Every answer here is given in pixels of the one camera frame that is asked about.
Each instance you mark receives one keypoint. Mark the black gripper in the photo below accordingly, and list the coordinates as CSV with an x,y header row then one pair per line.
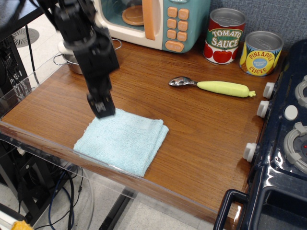
x,y
100,86

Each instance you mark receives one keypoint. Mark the light blue cloth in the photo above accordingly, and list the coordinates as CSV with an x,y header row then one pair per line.
x,y
123,141

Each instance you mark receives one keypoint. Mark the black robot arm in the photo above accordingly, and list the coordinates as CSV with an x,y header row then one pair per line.
x,y
74,19

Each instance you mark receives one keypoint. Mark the small steel pot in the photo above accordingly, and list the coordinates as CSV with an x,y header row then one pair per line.
x,y
72,63

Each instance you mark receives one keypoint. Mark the plush mushroom toy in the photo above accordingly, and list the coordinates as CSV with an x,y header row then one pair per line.
x,y
63,50

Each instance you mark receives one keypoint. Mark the toy microwave teal and cream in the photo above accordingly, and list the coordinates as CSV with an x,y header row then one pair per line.
x,y
169,25

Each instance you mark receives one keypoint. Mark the black desk left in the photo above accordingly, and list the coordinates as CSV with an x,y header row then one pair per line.
x,y
15,14

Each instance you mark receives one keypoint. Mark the tomato sauce can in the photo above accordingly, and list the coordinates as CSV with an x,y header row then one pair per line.
x,y
225,30

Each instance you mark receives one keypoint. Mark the yellow object bottom left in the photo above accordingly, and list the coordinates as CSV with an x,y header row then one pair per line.
x,y
21,225

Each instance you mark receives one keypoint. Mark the pineapple slices can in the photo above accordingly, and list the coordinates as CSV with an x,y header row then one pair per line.
x,y
261,52

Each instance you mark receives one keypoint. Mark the dark blue toy stove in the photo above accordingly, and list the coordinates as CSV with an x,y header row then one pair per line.
x,y
276,198

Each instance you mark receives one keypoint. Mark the spoon with green carrot handle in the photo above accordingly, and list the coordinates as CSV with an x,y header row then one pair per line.
x,y
220,87

